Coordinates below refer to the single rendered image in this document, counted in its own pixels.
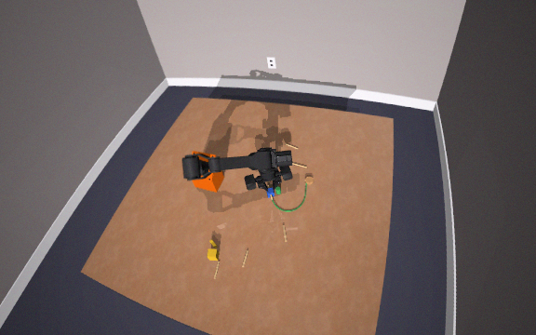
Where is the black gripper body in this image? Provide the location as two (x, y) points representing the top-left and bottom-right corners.
(244, 166), (292, 191)

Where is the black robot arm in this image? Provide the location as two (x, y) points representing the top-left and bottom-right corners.
(182, 147), (293, 181)

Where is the blue block with hole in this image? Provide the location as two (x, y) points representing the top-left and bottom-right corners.
(266, 187), (275, 198)

